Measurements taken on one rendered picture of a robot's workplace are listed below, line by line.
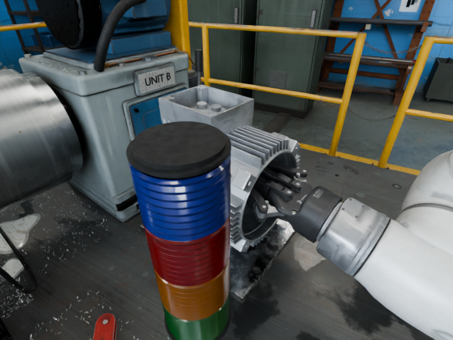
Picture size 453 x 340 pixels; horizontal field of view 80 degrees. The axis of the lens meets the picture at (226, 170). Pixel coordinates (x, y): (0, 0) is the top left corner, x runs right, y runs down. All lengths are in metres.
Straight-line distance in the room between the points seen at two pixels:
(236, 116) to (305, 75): 2.85
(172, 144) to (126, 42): 0.55
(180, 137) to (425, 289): 0.29
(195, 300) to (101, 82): 0.47
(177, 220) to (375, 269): 0.26
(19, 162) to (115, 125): 0.18
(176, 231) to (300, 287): 0.46
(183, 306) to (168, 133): 0.13
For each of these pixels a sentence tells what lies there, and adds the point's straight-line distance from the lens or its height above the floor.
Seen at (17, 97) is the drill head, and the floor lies 1.14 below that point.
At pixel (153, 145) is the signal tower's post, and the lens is 0.16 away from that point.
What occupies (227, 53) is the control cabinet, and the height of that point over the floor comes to 0.65.
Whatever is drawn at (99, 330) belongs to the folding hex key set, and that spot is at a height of 0.82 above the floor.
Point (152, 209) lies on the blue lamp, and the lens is 0.16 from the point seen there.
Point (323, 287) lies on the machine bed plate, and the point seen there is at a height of 0.80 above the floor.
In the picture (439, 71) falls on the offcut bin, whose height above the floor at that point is 0.42.
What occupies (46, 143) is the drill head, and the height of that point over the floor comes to 1.06.
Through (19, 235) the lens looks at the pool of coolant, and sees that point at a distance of 0.83.
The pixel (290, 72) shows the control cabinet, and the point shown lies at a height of 0.52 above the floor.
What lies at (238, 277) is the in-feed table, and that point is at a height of 0.92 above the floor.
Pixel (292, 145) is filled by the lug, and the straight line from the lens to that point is 0.44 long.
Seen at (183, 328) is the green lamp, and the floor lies 1.06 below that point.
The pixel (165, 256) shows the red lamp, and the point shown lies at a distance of 0.18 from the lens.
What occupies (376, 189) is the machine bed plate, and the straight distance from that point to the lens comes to 0.91.
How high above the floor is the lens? 1.29
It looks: 34 degrees down
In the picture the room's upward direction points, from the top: straight up
